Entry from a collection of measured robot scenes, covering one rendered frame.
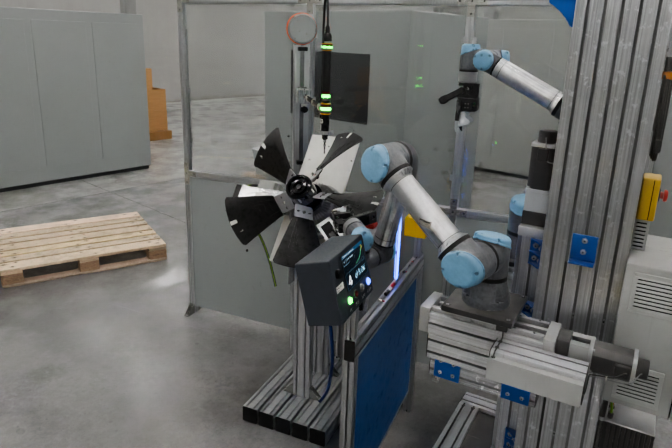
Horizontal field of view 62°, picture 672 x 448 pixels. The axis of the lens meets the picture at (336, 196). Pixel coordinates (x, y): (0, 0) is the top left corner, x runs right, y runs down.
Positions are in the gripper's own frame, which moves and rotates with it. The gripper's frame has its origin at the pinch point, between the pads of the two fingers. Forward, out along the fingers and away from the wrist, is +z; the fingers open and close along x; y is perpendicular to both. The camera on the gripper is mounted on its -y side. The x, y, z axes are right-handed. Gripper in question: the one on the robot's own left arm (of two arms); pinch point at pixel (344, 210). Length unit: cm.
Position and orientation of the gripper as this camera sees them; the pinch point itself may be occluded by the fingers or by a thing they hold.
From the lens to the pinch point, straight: 223.9
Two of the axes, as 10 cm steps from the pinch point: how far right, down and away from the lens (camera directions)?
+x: 0.7, 9.5, 3.0
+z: -2.3, -2.7, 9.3
